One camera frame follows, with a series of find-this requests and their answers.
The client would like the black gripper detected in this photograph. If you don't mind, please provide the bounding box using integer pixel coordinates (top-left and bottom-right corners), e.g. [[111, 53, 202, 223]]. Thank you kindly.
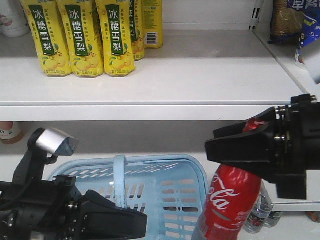
[[205, 94, 320, 200], [0, 175, 148, 240]]

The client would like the red coca cola bottle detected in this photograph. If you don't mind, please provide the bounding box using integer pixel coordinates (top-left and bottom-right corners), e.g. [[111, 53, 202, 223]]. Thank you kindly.
[[191, 118, 268, 240]]

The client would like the clear water bottle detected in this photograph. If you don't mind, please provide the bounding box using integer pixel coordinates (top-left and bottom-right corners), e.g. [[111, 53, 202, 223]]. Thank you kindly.
[[263, 211, 284, 228], [243, 183, 273, 234]]

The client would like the blue cookie cup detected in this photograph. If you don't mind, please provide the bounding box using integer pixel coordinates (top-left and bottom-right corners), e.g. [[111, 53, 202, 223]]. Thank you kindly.
[[294, 9, 320, 73]]

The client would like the light blue plastic basket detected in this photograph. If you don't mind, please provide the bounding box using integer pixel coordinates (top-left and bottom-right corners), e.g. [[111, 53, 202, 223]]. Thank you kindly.
[[47, 154, 208, 240]]

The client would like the orange C100 drink bottle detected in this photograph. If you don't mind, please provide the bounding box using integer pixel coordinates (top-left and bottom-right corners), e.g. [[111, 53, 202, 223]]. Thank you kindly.
[[0, 121, 24, 145]]

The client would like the brown cracker package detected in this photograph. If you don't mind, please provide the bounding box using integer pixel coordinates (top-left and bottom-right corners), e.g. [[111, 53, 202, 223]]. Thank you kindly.
[[270, 0, 306, 45]]

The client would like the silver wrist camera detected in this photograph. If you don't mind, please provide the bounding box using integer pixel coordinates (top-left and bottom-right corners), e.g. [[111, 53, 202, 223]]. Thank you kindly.
[[27, 127, 80, 157]]

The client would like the white peach drink bottle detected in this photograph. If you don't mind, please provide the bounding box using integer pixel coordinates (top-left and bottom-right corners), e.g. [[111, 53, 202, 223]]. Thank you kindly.
[[0, 0, 30, 38]]

